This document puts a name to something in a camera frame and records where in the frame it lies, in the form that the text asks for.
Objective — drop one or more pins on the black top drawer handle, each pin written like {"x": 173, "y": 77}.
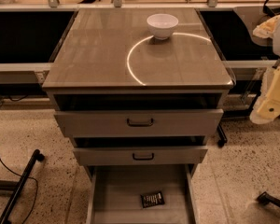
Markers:
{"x": 140, "y": 123}

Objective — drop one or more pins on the black middle drawer handle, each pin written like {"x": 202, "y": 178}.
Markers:
{"x": 143, "y": 157}

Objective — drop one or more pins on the black drawer handle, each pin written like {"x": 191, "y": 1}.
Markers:
{"x": 143, "y": 157}
{"x": 140, "y": 123}

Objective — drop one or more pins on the white ceramic bowl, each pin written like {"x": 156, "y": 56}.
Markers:
{"x": 162, "y": 26}

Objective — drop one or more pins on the middle drawer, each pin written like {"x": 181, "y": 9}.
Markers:
{"x": 118, "y": 151}

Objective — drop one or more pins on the black headphones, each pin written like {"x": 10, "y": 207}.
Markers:
{"x": 270, "y": 10}

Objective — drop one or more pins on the bottom drawer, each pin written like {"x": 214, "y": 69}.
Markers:
{"x": 116, "y": 195}

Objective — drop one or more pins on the drawer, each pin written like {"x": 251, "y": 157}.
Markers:
{"x": 104, "y": 115}
{"x": 118, "y": 151}
{"x": 116, "y": 195}

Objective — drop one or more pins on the black caster leg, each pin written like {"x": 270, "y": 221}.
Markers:
{"x": 222, "y": 136}

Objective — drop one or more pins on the top drawer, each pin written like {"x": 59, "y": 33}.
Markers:
{"x": 104, "y": 115}

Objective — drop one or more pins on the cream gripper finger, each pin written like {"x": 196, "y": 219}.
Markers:
{"x": 266, "y": 29}
{"x": 267, "y": 107}

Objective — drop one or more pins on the grey drawer cabinet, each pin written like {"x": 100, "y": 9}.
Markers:
{"x": 111, "y": 51}

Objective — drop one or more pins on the black stand leg left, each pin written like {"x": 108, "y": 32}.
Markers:
{"x": 16, "y": 187}

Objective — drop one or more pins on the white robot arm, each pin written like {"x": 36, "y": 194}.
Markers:
{"x": 276, "y": 40}

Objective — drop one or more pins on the black stand foot right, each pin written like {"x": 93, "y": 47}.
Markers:
{"x": 265, "y": 198}

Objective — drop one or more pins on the black rxbar chocolate bar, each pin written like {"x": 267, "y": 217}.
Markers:
{"x": 152, "y": 199}

